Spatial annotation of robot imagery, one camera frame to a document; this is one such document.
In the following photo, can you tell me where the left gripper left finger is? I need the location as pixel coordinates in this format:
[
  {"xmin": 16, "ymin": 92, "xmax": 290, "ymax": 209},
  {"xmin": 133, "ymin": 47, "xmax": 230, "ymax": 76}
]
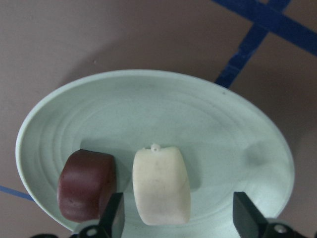
[{"xmin": 99, "ymin": 192, "xmax": 124, "ymax": 238}]

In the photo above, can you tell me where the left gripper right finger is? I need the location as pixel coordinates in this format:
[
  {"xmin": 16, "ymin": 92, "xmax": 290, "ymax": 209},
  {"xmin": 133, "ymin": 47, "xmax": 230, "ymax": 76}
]
[{"xmin": 233, "ymin": 192, "xmax": 268, "ymax": 238}]

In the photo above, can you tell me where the white steamed bun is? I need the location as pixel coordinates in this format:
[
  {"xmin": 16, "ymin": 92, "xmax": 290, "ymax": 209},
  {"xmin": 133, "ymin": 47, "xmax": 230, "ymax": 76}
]
[{"xmin": 132, "ymin": 143, "xmax": 191, "ymax": 226}]

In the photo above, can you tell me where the brown steamed bun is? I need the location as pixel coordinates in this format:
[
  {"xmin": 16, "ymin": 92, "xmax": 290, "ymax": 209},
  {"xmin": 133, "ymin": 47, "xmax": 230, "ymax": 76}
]
[{"xmin": 57, "ymin": 149, "xmax": 117, "ymax": 223}]

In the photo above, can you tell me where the light green plate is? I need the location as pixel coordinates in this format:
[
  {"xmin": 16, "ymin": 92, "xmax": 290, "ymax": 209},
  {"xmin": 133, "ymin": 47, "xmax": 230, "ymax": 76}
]
[{"xmin": 15, "ymin": 70, "xmax": 295, "ymax": 238}]

